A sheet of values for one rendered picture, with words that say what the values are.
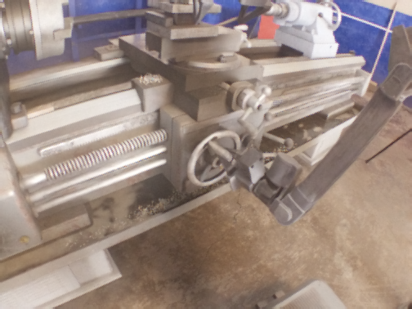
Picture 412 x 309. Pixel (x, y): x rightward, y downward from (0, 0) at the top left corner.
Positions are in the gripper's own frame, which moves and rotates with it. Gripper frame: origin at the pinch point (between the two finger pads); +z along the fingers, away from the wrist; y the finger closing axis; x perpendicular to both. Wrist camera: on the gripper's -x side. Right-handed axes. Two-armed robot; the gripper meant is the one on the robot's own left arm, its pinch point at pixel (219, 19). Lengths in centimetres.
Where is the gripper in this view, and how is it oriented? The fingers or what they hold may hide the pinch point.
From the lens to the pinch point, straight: 52.9
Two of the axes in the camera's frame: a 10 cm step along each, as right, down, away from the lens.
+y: -8.8, 2.1, -4.2
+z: -3.2, 3.9, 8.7
